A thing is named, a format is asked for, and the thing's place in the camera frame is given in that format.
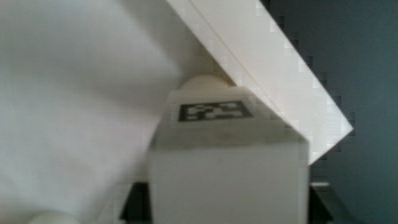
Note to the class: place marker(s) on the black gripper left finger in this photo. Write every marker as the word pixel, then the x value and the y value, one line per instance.
pixel 135 213

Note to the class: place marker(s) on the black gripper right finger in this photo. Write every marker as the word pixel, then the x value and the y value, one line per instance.
pixel 325 210

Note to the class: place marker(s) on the white leg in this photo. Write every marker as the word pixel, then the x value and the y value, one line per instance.
pixel 227 159

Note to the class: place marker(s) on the white square tabletop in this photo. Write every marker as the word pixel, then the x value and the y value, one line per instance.
pixel 96 56

